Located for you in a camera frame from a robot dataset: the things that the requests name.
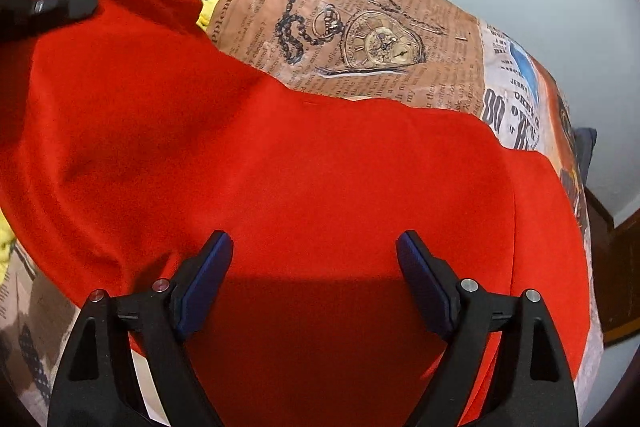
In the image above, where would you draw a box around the wooden door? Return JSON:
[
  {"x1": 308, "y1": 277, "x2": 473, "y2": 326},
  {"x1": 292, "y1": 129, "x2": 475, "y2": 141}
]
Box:
[{"x1": 582, "y1": 187, "x2": 640, "y2": 348}]

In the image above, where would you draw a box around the red garment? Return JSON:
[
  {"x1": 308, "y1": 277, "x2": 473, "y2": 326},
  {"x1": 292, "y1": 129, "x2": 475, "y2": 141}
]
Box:
[{"x1": 0, "y1": 0, "x2": 591, "y2": 427}]

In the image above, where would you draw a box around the blue grey bag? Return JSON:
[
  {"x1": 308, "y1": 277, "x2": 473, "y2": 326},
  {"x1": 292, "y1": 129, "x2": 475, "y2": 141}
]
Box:
[{"x1": 572, "y1": 127, "x2": 598, "y2": 190}]

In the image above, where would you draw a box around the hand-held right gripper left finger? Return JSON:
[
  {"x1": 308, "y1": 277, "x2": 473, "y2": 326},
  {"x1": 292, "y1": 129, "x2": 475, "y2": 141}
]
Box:
[{"x1": 47, "y1": 230, "x2": 234, "y2": 427}]

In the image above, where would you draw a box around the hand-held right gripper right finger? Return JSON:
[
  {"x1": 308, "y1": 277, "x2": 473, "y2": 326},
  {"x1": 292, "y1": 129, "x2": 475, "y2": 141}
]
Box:
[{"x1": 395, "y1": 230, "x2": 579, "y2": 427}]

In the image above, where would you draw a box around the printed bed sheet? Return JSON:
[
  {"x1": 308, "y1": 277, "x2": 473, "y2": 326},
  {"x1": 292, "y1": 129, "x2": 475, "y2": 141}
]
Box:
[{"x1": 0, "y1": 0, "x2": 603, "y2": 427}]

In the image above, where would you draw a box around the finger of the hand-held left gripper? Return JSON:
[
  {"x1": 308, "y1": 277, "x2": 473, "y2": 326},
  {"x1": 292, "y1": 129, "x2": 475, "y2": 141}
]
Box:
[{"x1": 0, "y1": 0, "x2": 99, "y2": 42}]

